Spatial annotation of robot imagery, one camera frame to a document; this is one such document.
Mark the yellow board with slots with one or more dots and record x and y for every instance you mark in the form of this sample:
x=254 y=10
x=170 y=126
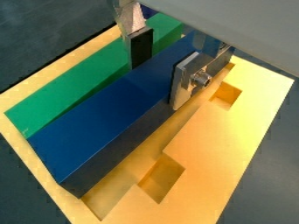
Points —
x=178 y=178

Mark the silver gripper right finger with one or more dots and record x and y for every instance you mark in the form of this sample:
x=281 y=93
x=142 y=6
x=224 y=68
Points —
x=194 y=78

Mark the blue rectangular bar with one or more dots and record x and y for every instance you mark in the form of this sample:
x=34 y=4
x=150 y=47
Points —
x=86 y=142

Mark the green rectangular bar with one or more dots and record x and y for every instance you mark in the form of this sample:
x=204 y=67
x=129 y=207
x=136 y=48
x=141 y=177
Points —
x=43 y=97

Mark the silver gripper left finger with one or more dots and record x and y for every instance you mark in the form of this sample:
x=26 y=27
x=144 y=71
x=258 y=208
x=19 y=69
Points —
x=138 y=35

